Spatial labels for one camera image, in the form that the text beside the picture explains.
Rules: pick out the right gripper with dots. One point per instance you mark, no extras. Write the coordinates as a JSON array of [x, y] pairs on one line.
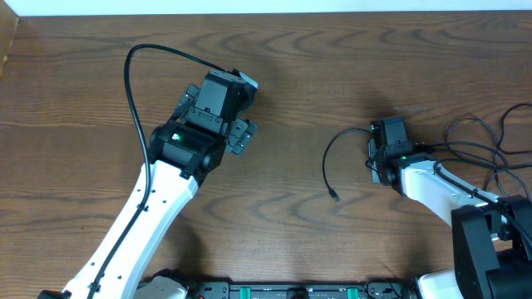
[[376, 174]]

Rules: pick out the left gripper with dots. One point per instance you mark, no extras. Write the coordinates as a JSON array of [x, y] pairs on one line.
[[194, 106]]

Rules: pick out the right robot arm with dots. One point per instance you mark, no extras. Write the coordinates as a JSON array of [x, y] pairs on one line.
[[491, 235]]

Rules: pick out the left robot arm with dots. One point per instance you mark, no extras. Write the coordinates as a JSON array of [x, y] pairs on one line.
[[178, 161]]

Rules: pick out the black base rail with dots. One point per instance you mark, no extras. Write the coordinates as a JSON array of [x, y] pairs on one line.
[[378, 289]]

